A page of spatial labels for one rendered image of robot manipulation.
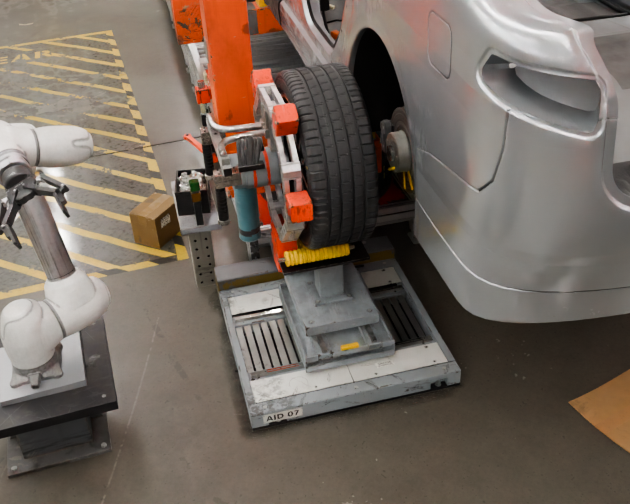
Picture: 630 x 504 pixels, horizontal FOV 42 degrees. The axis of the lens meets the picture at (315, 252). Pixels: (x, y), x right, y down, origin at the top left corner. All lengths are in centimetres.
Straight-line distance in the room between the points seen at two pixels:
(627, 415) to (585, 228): 129
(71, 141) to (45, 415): 105
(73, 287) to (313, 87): 108
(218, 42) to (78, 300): 108
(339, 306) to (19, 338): 122
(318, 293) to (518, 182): 146
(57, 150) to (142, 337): 150
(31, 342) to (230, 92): 120
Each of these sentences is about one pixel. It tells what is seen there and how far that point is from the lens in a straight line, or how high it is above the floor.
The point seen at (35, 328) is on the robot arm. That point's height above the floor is 54.
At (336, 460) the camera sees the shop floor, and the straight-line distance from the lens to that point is 300.
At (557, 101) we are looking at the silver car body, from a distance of 210.
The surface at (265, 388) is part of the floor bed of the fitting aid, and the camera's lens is 316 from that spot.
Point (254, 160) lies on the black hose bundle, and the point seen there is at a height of 99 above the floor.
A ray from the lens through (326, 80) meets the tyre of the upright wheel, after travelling 283.
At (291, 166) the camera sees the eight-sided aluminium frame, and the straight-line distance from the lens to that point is 271.
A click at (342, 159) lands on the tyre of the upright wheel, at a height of 99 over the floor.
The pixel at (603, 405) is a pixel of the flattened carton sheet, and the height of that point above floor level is 1.
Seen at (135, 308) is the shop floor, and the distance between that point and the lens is 379.
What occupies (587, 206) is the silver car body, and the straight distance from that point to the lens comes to 208.
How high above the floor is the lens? 226
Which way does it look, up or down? 35 degrees down
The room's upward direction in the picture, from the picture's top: 4 degrees counter-clockwise
